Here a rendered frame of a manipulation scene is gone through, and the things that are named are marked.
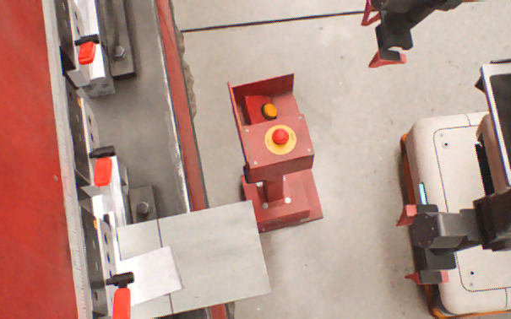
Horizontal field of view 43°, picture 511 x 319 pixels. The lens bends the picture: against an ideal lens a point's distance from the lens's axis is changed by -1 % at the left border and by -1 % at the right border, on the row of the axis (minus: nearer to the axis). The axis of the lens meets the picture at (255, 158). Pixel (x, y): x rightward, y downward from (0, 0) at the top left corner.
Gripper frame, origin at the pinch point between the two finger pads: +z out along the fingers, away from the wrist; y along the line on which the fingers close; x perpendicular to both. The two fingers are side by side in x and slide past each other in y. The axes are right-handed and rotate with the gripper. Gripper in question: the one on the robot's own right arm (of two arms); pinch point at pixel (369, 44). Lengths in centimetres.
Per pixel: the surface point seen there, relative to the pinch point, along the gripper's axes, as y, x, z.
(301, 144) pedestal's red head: 12.9, -3.7, 26.2
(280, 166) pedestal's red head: 16.6, -6.6, 31.8
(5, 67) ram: 27, -73, -28
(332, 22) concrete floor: -60, 53, 85
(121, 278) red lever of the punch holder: 46, -54, -3
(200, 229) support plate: 35, -34, 17
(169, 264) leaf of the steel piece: 41, -40, 19
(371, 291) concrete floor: 41, 52, 85
